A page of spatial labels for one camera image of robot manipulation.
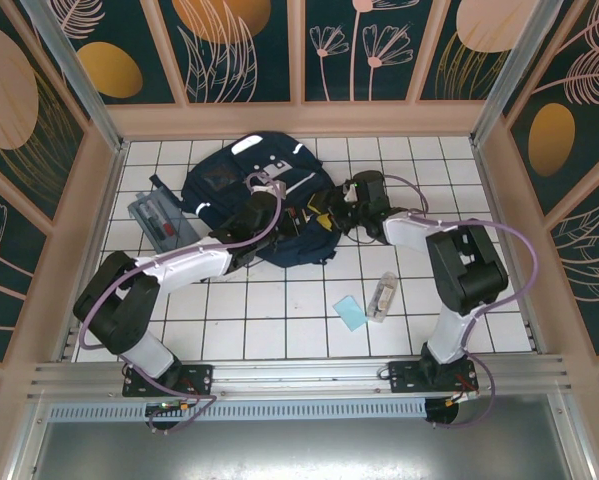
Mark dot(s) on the grey sheet metal panel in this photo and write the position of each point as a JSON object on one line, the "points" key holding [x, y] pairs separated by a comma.
{"points": [[299, 450]]}

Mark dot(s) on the navy blue backpack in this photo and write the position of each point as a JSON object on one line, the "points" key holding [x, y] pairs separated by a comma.
{"points": [[259, 160]]}

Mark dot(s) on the aluminium mounting rail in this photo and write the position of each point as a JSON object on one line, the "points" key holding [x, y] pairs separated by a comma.
{"points": [[299, 372]]}

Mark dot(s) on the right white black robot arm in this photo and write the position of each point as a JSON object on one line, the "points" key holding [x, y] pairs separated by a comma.
{"points": [[471, 270]]}

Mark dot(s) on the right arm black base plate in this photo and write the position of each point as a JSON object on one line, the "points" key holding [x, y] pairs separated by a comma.
{"points": [[404, 375]]}

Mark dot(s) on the light blue card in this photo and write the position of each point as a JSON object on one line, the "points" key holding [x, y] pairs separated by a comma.
{"points": [[351, 311]]}

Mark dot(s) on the clear pencil case with markers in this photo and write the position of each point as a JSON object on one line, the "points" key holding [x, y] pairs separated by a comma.
{"points": [[159, 222]]}

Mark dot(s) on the aluminium corner post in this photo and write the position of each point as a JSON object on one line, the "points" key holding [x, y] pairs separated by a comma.
{"points": [[74, 75], [509, 75]]}

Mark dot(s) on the small clear plastic case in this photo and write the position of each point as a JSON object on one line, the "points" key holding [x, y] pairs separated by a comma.
{"points": [[383, 297]]}

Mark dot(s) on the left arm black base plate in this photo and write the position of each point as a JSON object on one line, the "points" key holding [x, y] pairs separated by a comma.
{"points": [[199, 377]]}

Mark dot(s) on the metal side slide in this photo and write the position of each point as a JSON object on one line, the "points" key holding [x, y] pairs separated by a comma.
{"points": [[70, 342], [534, 336]]}

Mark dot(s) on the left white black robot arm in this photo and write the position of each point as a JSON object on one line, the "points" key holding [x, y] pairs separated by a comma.
{"points": [[116, 305]]}

